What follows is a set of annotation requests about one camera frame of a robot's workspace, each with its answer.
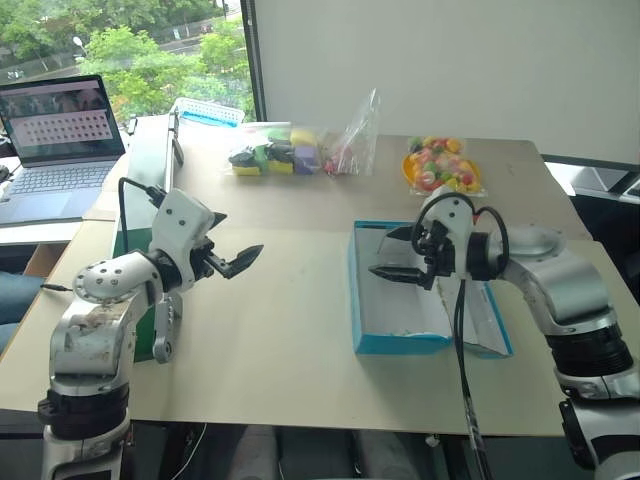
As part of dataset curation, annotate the bag of coloured sponges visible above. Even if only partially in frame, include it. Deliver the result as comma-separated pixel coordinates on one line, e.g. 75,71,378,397
222,122,324,178

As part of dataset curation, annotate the grey open laptop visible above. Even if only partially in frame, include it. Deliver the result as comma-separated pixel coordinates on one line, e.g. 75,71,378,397
0,74,127,225

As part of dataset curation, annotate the silver metal bracket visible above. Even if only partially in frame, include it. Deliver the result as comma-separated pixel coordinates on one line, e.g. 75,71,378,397
151,292,184,364

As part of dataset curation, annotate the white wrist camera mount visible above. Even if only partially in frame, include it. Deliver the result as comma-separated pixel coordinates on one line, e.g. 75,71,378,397
423,186,477,279
148,187,217,294

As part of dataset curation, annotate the clear plastic bag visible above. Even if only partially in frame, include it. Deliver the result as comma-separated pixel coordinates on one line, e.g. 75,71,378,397
319,88,380,177

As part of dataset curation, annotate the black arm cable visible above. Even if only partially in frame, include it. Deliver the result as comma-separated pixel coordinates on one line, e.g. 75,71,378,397
410,191,510,480
117,176,169,256

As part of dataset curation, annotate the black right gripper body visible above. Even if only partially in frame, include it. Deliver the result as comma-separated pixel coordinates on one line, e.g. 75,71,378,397
416,219,455,292

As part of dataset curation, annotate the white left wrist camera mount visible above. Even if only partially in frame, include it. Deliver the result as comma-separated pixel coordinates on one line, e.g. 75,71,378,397
148,187,217,294

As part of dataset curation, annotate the right gripper ribbed black finger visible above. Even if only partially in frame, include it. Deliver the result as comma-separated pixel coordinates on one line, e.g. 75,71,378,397
367,265,427,287

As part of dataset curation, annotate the white perforated plastic basket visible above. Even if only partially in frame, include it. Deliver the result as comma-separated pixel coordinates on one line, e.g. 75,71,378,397
169,97,246,130

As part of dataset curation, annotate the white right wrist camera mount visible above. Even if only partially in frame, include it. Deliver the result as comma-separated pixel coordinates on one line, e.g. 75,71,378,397
423,186,477,279

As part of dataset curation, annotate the blue shallow cardboard box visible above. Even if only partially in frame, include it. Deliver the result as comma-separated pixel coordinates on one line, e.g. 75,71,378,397
348,219,515,360

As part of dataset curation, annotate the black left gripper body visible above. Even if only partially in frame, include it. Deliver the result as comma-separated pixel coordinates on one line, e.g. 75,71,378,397
189,237,227,283

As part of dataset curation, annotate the blue fabric cushion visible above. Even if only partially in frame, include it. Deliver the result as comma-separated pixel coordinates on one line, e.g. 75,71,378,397
0,271,44,352

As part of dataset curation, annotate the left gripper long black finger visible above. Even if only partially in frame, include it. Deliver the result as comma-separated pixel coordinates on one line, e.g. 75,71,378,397
209,244,265,280

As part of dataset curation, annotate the thin white cable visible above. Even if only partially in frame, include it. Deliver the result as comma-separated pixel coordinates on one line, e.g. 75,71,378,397
172,423,208,480

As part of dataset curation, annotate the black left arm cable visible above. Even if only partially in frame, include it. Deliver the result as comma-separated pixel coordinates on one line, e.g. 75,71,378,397
117,176,169,256

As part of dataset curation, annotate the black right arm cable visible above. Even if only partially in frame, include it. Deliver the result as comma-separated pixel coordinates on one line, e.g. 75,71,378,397
410,191,510,480

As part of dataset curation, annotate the bag of colourful candies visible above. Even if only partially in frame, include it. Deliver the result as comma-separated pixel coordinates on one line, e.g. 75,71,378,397
401,135,487,199

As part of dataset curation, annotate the black window pillar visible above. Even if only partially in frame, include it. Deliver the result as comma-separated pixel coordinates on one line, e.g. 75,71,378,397
239,0,268,123

